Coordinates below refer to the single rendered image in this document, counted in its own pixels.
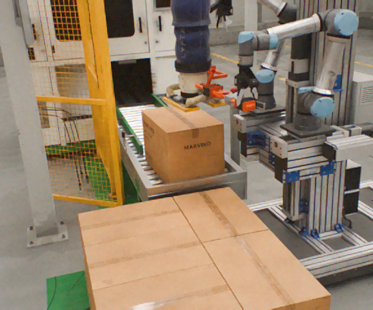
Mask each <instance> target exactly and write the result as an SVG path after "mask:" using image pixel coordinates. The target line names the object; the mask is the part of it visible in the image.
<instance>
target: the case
mask: <svg viewBox="0 0 373 310"><path fill-rule="evenodd" d="M142 124H143V132H144V147H145V160H146V161H147V162H148V164H149V165H150V166H151V167H152V169H153V170H154V171H156V173H157V174H158V175H159V177H161V179H163V181H164V182H165V183H171V182H176V181H183V180H190V179H194V178H201V177H206V176H212V175H217V174H224V173H225V163H224V124H223V123H221V122H220V121H219V120H217V119H215V118H214V117H212V116H211V115H209V114H208V113H207V112H204V111H203V110H202V109H200V110H195V111H191V112H184V111H182V110H180V109H179V108H176V107H174V106H170V107H168V106H166V107H158V108H150V109H145V110H142Z"/></svg>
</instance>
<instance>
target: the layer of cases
mask: <svg viewBox="0 0 373 310"><path fill-rule="evenodd" d="M78 220H79V225H80V233H81V246H82V251H83V259H84V264H85V272H86V276H87V282H88V290H89V296H90V300H91V306H92V310H330V302H331V294H330V293H329V292H328V291H327V290H326V289H325V288H324V287H323V286H322V285H321V284H320V283H319V282H318V281H317V280H316V279H315V277H314V276H313V275H312V274H311V272H310V271H309V270H308V269H306V268H305V267H304V266H303V265H302V264H301V263H300V261H299V260H298V259H297V258H296V257H295V256H294V255H293V254H292V253H291V252H290V251H289V250H288V249H287V248H286V247H285V246H284V245H283V244H282V243H281V241H280V240H279V239H278V238H277V237H276V236H275V235H274V234H273V233H272V232H271V231H270V230H269V228H267V226H265V224H263V222H262V221H261V220H260V219H259V218H258V217H257V216H256V215H255V214H254V213H253V211H252V210H251V209H250V208H249V207H248V206H247V205H246V204H245V203H244V202H243V201H242V200H241V199H240V198H239V197H238V196H237V195H236V194H235V193H234V191H233V190H232V189H231V188H230V187H225V188H221V189H214V190H211V191H204V192H193V193H189V194H183V195H178V196H173V198H172V197H168V198H161V199H157V200H150V201H143V202H140V203H132V204H128V205H121V206H117V207H111V208H106V209H100V210H95V211H89V212H81V213H78Z"/></svg>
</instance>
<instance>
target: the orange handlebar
mask: <svg viewBox="0 0 373 310"><path fill-rule="evenodd" d="M215 73H216V74H218V75H214V76H213V79H218V78H226V77H227V76H228V74H227V73H225V72H221V71H220V72H219V71H217V70H216V72H215ZM195 86H196V87H197V88H200V89H202V90H204V89H203V86H202V85H199V84H197V83H196V84H195ZM212 94H213V95H215V97H216V98H219V99H224V96H225V95H229V92H228V91H226V90H218V92H215V91H213V92H212ZM245 107H246V109H252V108H254V107H255V104H254V103H252V104H247V105H246V106H245Z"/></svg>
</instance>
